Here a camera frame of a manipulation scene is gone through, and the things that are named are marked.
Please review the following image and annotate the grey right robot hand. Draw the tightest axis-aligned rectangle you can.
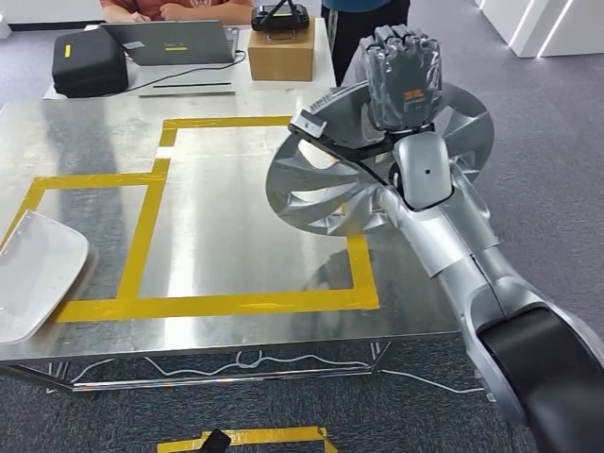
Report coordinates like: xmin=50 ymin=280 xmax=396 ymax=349
xmin=359 ymin=24 xmax=445 ymax=134

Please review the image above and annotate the silver plastic hubcap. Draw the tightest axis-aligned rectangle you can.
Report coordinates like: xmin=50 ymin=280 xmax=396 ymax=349
xmin=265 ymin=79 xmax=496 ymax=238

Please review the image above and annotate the steel workbench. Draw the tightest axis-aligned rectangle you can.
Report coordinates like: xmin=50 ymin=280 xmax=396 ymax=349
xmin=0 ymin=87 xmax=466 ymax=396

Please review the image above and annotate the person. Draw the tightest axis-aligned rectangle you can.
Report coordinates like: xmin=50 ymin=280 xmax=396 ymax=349
xmin=99 ymin=0 xmax=254 ymax=25
xmin=321 ymin=0 xmax=411 ymax=88

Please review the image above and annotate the white side table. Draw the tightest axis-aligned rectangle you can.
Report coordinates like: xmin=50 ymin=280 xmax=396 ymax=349
xmin=43 ymin=17 xmax=337 ymax=101

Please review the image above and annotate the brown cardboard box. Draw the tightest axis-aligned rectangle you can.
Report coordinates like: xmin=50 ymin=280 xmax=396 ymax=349
xmin=247 ymin=17 xmax=316 ymax=83

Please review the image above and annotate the black controller with antennas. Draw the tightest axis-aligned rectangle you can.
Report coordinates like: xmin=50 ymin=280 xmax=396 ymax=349
xmin=250 ymin=0 xmax=311 ymax=32

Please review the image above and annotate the white lit partition block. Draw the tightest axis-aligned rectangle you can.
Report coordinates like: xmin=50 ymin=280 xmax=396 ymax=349
xmin=473 ymin=0 xmax=604 ymax=59

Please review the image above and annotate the silver flat closed device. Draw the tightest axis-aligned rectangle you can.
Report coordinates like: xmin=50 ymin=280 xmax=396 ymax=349
xmin=137 ymin=81 xmax=236 ymax=99

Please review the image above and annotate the grey open laptop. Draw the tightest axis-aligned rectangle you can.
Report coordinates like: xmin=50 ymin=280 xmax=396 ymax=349
xmin=101 ymin=20 xmax=237 ymax=67

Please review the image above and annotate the black case with yellow label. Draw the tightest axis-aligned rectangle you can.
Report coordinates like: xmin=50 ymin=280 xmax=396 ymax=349
xmin=51 ymin=27 xmax=129 ymax=99

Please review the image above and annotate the black robot left foot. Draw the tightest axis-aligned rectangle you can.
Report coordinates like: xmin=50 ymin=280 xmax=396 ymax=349
xmin=199 ymin=428 xmax=233 ymax=453

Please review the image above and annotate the dark blue floor mat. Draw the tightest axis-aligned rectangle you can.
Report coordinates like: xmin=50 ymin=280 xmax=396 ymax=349
xmin=0 ymin=94 xmax=582 ymax=453

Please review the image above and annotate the white curved plastic panel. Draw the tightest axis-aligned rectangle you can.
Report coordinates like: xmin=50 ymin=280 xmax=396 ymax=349
xmin=0 ymin=210 xmax=91 ymax=346

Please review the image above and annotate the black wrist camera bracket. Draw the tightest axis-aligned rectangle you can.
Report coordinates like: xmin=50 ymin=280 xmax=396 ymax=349
xmin=288 ymin=122 xmax=402 ymax=165

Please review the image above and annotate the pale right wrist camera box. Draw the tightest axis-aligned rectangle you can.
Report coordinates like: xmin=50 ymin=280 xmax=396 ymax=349
xmin=288 ymin=109 xmax=328 ymax=140

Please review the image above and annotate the black laptop cable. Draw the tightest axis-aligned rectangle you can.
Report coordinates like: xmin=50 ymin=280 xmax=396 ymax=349
xmin=101 ymin=49 xmax=247 ymax=100

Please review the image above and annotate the white floor cable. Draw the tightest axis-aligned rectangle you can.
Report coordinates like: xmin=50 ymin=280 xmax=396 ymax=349
xmin=47 ymin=349 xmax=485 ymax=397

